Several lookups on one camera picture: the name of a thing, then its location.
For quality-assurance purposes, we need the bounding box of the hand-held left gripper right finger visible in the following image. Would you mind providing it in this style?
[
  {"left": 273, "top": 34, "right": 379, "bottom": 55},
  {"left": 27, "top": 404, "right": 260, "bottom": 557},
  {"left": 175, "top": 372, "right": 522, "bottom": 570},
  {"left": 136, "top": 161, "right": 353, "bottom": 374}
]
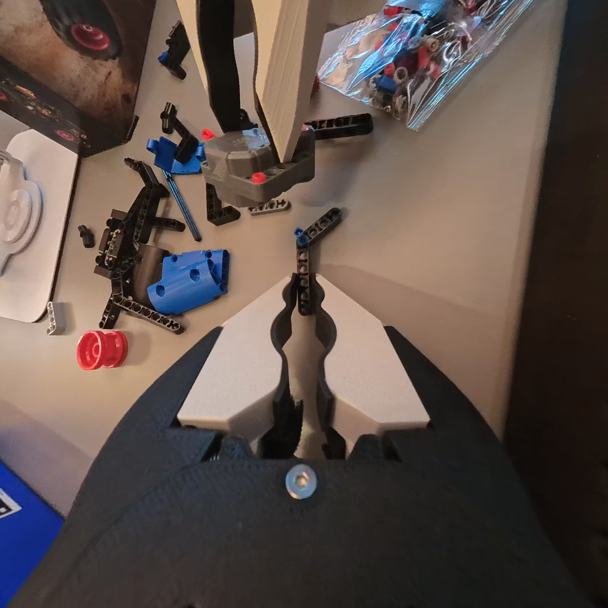
[{"left": 313, "top": 274, "right": 431, "bottom": 459}]

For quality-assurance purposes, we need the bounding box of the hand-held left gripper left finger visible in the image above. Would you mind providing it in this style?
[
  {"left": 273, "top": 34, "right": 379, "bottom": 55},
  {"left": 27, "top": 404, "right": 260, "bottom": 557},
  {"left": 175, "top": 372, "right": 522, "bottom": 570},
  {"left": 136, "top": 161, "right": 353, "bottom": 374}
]
[{"left": 176, "top": 274, "right": 304, "bottom": 459}]

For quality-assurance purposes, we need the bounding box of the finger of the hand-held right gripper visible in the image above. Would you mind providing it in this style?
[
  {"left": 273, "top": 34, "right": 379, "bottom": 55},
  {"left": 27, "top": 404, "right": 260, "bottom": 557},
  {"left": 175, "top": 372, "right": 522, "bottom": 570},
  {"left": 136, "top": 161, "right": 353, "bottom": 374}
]
[
  {"left": 176, "top": 0, "right": 244, "bottom": 137},
  {"left": 254, "top": 0, "right": 355, "bottom": 165}
]

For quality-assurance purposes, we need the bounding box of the straight black beam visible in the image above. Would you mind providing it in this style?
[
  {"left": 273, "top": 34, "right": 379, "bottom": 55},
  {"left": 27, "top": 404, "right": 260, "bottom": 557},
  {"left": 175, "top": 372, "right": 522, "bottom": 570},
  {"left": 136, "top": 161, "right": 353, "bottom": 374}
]
[{"left": 303, "top": 112, "right": 374, "bottom": 142}]

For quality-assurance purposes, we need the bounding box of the grey toy motor block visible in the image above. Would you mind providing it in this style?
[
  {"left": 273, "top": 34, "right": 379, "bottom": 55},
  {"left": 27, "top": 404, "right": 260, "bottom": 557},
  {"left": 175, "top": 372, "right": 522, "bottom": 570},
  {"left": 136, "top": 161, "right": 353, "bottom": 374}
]
[{"left": 200, "top": 127, "right": 317, "bottom": 208}]

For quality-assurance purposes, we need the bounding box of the black bent beam blue pin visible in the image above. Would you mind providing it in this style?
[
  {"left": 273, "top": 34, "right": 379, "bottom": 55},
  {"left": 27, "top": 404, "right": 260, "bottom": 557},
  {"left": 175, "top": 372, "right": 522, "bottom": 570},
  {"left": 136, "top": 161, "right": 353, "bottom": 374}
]
[{"left": 294, "top": 207, "right": 344, "bottom": 316}]

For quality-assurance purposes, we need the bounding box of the grey desk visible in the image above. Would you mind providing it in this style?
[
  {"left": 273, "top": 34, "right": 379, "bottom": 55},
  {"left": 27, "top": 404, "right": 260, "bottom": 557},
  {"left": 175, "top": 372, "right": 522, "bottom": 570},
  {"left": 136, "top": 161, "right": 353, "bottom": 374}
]
[{"left": 0, "top": 0, "right": 568, "bottom": 518}]

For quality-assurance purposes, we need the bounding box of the black connector with blue pin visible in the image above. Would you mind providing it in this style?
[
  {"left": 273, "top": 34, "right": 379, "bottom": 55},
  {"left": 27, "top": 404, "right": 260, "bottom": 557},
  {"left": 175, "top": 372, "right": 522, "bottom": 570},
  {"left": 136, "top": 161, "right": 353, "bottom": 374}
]
[{"left": 157, "top": 20, "right": 192, "bottom": 80}]

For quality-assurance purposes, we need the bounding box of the blue curved toy panel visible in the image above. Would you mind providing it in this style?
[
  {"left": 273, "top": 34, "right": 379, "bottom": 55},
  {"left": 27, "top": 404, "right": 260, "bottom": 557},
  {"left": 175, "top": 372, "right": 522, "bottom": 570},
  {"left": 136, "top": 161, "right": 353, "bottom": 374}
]
[
  {"left": 163, "top": 248, "right": 232, "bottom": 288},
  {"left": 146, "top": 263, "right": 225, "bottom": 317}
]

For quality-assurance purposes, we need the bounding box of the black crank connector piece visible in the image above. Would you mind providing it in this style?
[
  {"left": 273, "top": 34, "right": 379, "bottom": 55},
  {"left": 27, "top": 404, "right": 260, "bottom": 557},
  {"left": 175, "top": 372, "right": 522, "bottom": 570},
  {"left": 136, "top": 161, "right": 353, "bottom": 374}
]
[{"left": 160, "top": 101, "right": 201, "bottom": 163}]

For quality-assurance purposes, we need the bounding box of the printed toy set box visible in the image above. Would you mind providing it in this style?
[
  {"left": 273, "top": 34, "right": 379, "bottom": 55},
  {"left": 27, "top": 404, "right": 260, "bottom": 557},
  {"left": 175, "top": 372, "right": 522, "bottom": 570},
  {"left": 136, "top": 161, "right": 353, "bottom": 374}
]
[{"left": 0, "top": 0, "right": 158, "bottom": 158}]

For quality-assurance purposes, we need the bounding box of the clear bag of small parts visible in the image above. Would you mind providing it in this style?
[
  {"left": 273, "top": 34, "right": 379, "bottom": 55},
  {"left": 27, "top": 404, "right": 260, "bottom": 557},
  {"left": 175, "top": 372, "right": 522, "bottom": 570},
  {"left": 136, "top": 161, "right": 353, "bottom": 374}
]
[{"left": 316, "top": 0, "right": 524, "bottom": 132}]

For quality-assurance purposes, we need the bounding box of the red wheel hub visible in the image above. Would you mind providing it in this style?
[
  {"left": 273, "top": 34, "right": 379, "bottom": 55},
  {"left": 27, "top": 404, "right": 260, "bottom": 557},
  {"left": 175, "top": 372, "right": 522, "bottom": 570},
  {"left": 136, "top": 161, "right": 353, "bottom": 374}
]
[{"left": 76, "top": 329, "right": 130, "bottom": 372}]

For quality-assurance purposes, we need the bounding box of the black curved toy shell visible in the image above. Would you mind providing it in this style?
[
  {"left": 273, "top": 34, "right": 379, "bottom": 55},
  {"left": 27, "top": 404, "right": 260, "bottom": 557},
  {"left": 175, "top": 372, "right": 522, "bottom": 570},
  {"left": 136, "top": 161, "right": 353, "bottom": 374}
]
[{"left": 135, "top": 246, "right": 170, "bottom": 299}]

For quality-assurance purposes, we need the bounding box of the small thin grey beam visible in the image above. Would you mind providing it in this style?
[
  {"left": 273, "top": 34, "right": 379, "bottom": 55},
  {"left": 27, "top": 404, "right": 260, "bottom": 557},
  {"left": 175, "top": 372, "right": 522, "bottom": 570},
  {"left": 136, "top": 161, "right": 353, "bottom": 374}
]
[{"left": 247, "top": 199, "right": 292, "bottom": 217}]

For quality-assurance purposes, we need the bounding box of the black L-shaped beam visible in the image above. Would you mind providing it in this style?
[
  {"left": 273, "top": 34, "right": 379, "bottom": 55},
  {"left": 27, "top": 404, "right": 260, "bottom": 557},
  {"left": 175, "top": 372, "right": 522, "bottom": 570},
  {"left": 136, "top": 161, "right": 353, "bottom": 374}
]
[{"left": 204, "top": 183, "right": 239, "bottom": 227}]

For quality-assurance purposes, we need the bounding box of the light grey angled beam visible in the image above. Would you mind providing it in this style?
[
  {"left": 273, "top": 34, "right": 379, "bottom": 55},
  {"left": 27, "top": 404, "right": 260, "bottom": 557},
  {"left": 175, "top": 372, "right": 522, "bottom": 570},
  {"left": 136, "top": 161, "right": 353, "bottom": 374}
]
[{"left": 46, "top": 301, "right": 68, "bottom": 337}]

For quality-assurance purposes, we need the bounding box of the dark perforated panel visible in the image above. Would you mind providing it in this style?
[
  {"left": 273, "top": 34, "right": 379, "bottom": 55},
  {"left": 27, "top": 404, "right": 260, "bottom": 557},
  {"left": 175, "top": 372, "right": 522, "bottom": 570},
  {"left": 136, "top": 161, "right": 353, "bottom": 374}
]
[{"left": 503, "top": 0, "right": 608, "bottom": 608}]

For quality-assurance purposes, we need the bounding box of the blue plastic bin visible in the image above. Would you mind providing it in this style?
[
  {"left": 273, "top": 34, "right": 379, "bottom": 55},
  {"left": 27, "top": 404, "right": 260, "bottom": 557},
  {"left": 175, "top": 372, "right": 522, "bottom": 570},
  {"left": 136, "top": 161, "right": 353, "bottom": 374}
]
[{"left": 0, "top": 457, "right": 66, "bottom": 608}]

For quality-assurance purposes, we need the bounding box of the black beam frame assembly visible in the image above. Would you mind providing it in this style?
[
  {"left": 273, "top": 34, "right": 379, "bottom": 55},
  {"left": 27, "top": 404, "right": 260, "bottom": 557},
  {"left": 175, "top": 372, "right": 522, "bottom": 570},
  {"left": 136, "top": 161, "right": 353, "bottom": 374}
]
[{"left": 94, "top": 158, "right": 187, "bottom": 336}]

